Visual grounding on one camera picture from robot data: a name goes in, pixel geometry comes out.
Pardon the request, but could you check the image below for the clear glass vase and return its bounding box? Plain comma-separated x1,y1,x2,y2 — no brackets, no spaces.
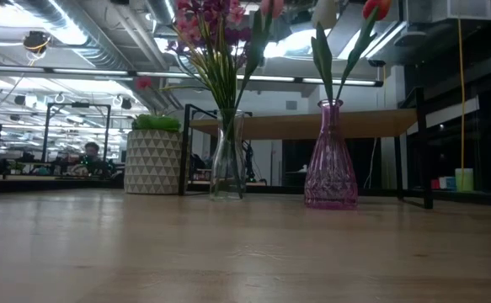
210,109,247,201

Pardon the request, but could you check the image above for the pink glass vase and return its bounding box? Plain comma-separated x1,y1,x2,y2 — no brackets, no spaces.
303,98,359,210

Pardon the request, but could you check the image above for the pink artificial tulip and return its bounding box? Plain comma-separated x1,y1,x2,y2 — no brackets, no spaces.
232,0,286,127

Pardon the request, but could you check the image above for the purple artificial flower bunch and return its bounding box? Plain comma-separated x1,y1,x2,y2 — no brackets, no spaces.
164,0,253,199

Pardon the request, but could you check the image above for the pink artificial flower bunch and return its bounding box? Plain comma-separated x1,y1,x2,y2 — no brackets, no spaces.
134,0,248,199

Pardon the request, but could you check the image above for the white artificial tulip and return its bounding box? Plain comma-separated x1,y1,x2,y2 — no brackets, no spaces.
311,0,339,104

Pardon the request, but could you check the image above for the orange artificial tulip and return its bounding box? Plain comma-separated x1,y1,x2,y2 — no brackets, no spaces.
333,0,393,104

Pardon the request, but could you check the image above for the wooden shelf with black legs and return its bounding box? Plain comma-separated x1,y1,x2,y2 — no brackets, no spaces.
179,86,435,210

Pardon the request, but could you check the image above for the succulent in patterned grey pot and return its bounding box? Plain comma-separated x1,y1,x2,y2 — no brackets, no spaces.
124,112,184,195

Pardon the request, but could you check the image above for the person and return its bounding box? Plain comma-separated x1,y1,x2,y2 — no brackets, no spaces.
74,141,103,176

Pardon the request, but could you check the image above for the overhead light bar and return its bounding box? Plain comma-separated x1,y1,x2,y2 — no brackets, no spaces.
0,64,384,88

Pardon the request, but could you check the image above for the green translucent container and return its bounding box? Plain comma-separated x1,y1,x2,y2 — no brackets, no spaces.
454,167,474,193

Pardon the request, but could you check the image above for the black round ceiling device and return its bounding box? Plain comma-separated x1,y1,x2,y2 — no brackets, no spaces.
22,29,52,55

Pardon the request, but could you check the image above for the black metal rack frame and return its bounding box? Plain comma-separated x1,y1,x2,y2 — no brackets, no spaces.
41,102,112,163

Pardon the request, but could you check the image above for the yellow cable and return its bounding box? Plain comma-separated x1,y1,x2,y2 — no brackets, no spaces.
457,19,468,190

